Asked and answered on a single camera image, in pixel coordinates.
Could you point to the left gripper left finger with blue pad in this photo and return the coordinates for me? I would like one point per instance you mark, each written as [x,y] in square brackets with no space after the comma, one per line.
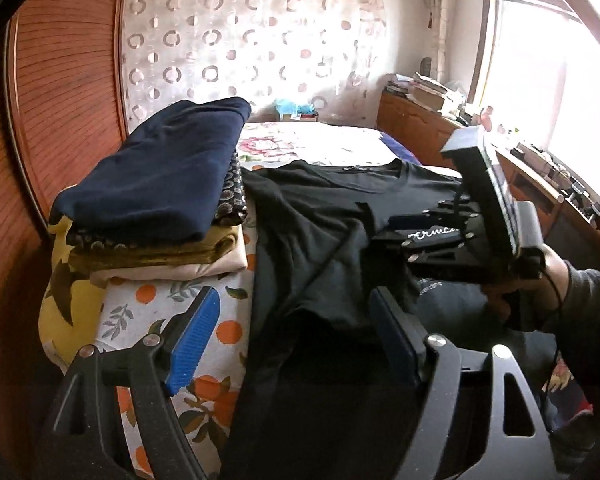
[186,337]

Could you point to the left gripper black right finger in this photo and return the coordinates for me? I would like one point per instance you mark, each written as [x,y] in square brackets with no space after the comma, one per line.
[408,345]

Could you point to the black Superman t-shirt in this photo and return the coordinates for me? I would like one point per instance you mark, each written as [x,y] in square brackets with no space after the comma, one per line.
[320,400]

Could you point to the person's right forearm dark sleeve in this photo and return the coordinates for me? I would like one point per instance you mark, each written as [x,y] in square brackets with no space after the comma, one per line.
[578,331]

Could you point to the person's right hand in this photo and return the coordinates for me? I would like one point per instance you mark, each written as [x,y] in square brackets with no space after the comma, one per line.
[530,305]

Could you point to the orange fruit print sheet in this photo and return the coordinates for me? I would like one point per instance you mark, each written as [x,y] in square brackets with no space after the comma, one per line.
[181,436]

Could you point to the folded cream garment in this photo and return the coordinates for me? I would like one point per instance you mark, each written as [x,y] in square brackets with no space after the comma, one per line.
[235,260]

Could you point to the folded mustard yellow garment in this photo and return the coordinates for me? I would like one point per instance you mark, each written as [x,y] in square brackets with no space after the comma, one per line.
[219,241]

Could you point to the brown wooden sideboard cabinet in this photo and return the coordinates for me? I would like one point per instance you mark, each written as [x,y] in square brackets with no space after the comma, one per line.
[513,199]

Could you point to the pink bottle on sideboard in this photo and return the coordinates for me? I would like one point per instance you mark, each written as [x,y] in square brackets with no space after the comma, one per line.
[486,119]

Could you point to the dark blue blanket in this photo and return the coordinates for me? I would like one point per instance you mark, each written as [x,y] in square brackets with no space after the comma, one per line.
[399,150]

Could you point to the yellow patterned pillow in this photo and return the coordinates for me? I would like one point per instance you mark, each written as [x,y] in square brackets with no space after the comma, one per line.
[72,304]

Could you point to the folded patterned dark garment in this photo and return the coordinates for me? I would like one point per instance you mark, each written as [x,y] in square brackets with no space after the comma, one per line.
[231,211]

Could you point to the folded navy garment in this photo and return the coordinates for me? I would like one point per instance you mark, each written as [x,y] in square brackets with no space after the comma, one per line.
[164,184]

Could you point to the stack of books and papers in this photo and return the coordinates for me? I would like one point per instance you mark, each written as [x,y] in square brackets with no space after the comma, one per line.
[426,92]

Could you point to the floral quilt bedspread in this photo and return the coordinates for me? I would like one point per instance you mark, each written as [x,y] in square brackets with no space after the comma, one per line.
[274,144]

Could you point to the blue tissue box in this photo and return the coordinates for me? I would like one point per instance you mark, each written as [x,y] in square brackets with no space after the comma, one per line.
[288,111]

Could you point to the brown wooden louvered wardrobe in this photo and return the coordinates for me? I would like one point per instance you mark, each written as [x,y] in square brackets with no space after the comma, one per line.
[60,113]

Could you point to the sheer circle pattern curtain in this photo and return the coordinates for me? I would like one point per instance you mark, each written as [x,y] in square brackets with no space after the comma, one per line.
[335,55]

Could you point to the window with wooden frame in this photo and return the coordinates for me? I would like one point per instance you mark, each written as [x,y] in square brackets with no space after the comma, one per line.
[540,74]

